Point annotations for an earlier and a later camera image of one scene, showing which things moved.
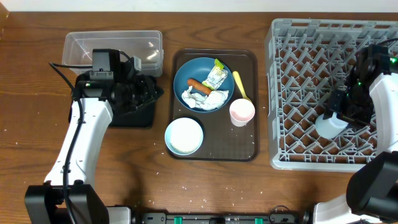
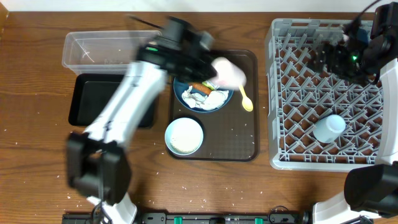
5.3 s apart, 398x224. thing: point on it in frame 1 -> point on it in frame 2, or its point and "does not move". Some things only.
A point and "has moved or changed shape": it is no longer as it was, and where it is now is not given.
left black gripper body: [149, 93] -> [204, 70]
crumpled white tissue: [198, 100] does not move
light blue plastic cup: [331, 127] has moved or changed shape
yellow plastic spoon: [237, 76] -> [247, 102]
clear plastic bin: [78, 46] does not move
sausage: [199, 86] does not move
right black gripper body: [342, 109] -> [327, 58]
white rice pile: [186, 135] does not move
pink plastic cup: [241, 111] -> [229, 76]
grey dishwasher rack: [306, 60] does not move
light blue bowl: [184, 136] does not move
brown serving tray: [222, 140] does not move
